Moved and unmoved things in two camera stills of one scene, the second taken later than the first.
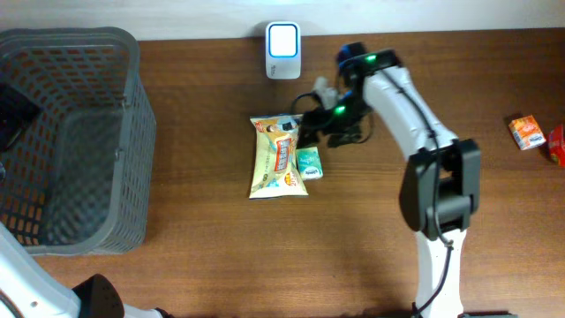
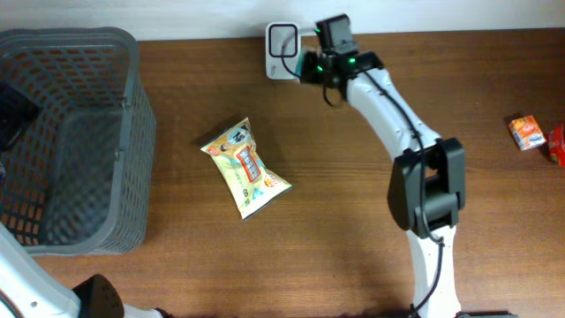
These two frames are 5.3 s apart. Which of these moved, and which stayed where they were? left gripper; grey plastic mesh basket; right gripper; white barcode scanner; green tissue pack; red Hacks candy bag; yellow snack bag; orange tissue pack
Moved: green tissue pack; right gripper; yellow snack bag
Stayed: white barcode scanner; left gripper; grey plastic mesh basket; orange tissue pack; red Hacks candy bag
